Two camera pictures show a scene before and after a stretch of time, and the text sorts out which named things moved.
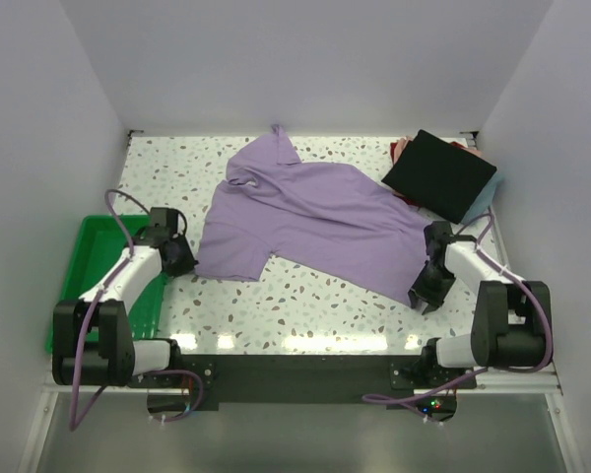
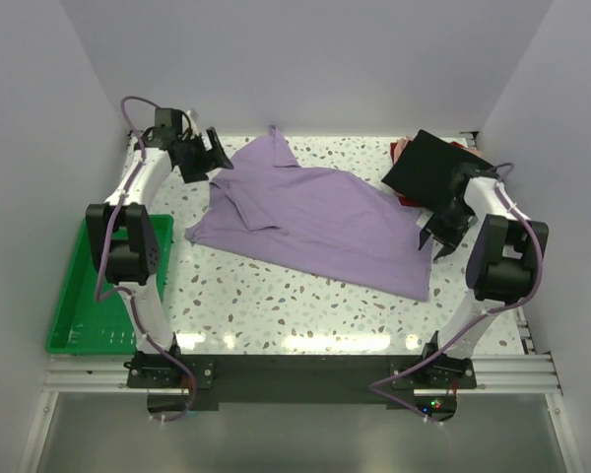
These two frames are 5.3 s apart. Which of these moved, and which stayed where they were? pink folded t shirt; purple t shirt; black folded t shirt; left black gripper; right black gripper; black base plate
Moved: purple t shirt; left black gripper; right black gripper
Stayed: black base plate; black folded t shirt; pink folded t shirt
